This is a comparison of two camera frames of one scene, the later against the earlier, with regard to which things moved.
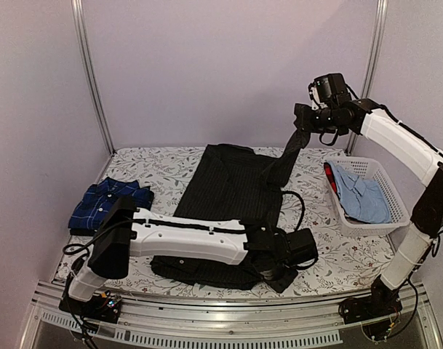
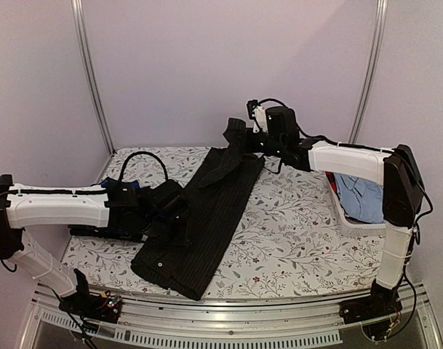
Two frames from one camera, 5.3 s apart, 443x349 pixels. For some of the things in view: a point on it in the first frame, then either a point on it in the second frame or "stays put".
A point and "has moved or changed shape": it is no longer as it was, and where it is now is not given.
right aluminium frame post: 370,67 stays put
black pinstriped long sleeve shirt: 232,182 has moved or changed shape
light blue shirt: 364,200 stays put
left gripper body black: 277,281 → 165,235
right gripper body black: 326,121 → 271,146
